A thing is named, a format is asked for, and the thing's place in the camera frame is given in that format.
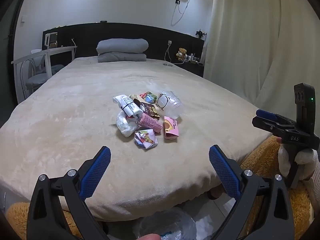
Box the black frame eyeglasses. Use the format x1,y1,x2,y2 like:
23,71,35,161
155,93,170,111

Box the small green red wrapper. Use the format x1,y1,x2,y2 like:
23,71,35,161
139,92,158,103

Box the clear plastic trash bin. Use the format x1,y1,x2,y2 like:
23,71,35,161
132,206,198,240

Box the pink snack box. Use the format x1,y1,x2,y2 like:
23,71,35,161
163,116,180,143

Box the group of small bottles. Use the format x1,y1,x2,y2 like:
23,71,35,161
186,52,203,65

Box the clear crushed plastic bottle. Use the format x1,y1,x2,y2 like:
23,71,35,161
156,91,184,120

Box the black headboard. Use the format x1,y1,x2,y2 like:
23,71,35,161
42,22,208,78

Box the white tissue plastic bag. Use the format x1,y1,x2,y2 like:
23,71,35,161
116,110,140,138

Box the black bedside table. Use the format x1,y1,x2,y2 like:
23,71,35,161
172,61,205,78

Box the dark brown chocolate wrapper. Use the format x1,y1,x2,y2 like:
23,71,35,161
134,99,160,118

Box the white power cable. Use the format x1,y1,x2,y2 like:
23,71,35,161
171,0,193,27

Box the white desk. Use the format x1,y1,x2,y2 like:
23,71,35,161
10,45,78,105

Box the chair with grey cushion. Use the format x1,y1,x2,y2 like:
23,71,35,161
21,50,65,98

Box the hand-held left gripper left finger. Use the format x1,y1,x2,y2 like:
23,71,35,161
26,145,112,240

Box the cream curtain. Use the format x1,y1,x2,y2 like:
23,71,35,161
203,0,320,130

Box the brown teddy bear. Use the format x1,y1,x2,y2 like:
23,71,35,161
176,47,188,61

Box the person's right hand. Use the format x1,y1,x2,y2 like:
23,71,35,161
276,135,319,181

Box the pink paper packet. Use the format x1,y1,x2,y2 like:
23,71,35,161
138,113,163,133

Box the beige fleece bed blanket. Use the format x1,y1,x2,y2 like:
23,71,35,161
0,56,273,222

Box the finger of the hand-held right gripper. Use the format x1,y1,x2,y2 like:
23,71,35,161
255,109,298,126
251,116,297,138

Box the colourful wrapper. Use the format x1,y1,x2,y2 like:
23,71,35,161
134,129,159,150

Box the dark door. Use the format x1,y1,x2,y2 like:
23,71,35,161
0,5,20,128

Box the white charger with cable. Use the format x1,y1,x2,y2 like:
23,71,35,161
164,40,173,63

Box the white paper wrapper black print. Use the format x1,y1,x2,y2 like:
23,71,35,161
112,94,143,118

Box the grey folded duvet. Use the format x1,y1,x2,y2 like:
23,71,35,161
96,39,149,63

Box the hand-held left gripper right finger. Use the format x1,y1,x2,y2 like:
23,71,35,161
209,144,295,240

